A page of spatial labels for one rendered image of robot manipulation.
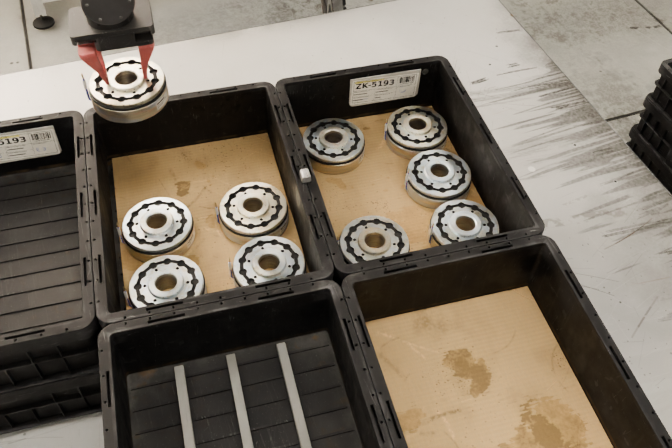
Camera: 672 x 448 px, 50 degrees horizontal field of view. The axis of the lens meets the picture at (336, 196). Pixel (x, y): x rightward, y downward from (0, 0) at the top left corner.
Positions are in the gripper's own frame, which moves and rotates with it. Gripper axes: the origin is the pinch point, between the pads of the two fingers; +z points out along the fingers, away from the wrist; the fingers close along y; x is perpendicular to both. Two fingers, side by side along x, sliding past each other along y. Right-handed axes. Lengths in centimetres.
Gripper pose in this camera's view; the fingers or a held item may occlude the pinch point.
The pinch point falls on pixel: (125, 74)
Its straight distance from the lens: 103.1
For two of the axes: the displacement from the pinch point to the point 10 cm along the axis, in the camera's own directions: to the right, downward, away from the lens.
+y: 9.6, -1.9, 1.9
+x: -2.7, -7.2, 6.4
